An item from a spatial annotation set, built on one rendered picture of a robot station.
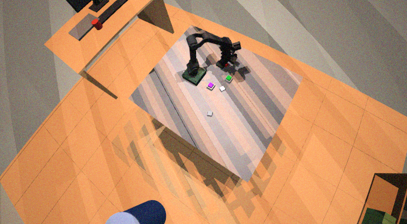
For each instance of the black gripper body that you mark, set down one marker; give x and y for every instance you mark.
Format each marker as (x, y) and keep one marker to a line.
(221, 64)

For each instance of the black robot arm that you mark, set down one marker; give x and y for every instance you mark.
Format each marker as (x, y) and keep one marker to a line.
(226, 46)

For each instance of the green button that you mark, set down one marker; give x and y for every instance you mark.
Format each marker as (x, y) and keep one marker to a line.
(228, 78)

